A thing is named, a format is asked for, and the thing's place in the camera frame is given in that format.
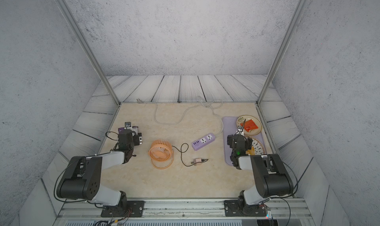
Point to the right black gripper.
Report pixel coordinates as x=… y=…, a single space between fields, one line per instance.
x=230 y=140

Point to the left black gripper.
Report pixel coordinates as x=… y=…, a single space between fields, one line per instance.
x=136 y=138

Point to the purple power strip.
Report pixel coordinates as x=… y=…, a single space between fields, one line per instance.
x=202 y=142

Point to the pink usb plug adapter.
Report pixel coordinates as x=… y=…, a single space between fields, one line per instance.
x=197 y=161

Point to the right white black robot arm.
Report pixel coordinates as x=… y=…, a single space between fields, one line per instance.
x=271 y=179

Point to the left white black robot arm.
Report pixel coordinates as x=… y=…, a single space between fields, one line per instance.
x=81 y=179

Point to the orange desk fan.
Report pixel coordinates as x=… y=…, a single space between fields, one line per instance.
x=161 y=151

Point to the lavender tray mat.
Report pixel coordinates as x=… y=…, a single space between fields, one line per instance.
x=231 y=126

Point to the purple snack packet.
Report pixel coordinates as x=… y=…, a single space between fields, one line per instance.
x=135 y=129

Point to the red snack packet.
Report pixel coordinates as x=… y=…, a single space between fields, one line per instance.
x=249 y=125

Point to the yellow food piece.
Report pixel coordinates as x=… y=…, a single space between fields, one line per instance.
x=251 y=151

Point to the beige plate with red packet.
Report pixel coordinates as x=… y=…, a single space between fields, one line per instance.
x=240 y=119

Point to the patterned white plate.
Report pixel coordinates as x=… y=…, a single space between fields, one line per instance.
x=258 y=146

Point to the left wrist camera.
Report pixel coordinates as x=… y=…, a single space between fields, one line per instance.
x=128 y=125

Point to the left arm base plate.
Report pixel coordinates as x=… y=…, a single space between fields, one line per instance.
x=132 y=209

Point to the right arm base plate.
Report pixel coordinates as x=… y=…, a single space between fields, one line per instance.
x=237 y=208

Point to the left aluminium frame post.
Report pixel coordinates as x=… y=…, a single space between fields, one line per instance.
x=67 y=14

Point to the aluminium frame post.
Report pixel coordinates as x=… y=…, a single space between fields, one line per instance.
x=67 y=14
x=282 y=49

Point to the aluminium mounting rail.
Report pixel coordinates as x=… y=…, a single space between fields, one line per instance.
x=190 y=212

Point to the right aluminium frame post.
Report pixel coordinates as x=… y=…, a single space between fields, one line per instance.
x=282 y=49

